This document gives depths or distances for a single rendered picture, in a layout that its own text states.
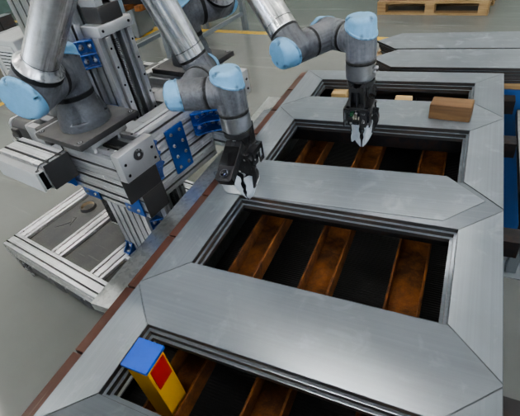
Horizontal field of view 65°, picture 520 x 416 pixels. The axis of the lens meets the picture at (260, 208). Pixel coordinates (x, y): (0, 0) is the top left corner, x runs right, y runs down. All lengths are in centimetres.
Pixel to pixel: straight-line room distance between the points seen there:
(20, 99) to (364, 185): 88
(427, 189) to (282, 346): 57
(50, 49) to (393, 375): 97
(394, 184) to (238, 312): 54
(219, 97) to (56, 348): 156
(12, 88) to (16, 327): 151
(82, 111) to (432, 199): 97
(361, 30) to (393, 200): 41
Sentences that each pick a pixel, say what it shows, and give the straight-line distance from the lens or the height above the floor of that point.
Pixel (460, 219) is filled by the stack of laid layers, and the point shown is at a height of 85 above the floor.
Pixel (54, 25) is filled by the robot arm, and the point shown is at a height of 135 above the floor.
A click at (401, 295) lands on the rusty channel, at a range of 109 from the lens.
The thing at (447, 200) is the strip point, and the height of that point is 85.
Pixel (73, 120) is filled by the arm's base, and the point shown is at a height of 108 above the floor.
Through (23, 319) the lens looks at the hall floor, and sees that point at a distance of 243.
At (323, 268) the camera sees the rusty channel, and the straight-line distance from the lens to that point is 114.
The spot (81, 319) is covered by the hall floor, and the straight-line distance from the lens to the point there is 224.
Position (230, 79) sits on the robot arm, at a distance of 95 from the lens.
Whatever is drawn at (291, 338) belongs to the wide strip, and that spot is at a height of 85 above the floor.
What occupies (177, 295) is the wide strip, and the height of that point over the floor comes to 85.
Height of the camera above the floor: 153
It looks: 39 degrees down
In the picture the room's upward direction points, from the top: 11 degrees counter-clockwise
